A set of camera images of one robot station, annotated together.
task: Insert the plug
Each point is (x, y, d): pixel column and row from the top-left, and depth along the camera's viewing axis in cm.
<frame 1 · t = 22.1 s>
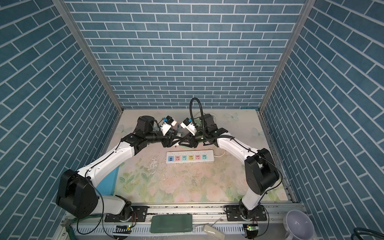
left hand: (178, 135, 78), fingers open
right hand: (180, 139, 80), fingers open
white power strip: (190, 156, 93), point 3 cm above the table

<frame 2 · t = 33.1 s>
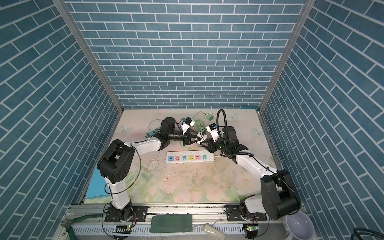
left hand: (199, 138, 83), fingers open
right hand: (201, 140, 84), fingers open
the named things where they were.

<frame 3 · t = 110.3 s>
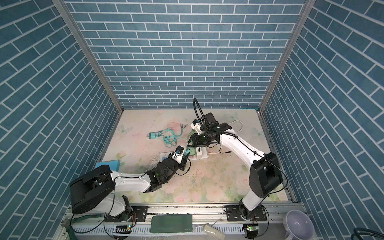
left hand: (186, 151, 82), fingers open
right hand: (188, 143, 81), fingers open
white power strip: (195, 153, 92), point 6 cm above the table
white charger adapter: (198, 151, 88), point 10 cm above the table

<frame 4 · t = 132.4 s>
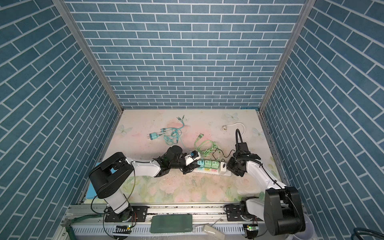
left hand: (198, 164, 86), fingers open
right hand: (226, 166, 87), fingers open
white power strip: (218, 171, 87), point 3 cm above the table
white charger adapter: (223, 166, 83), point 9 cm above the table

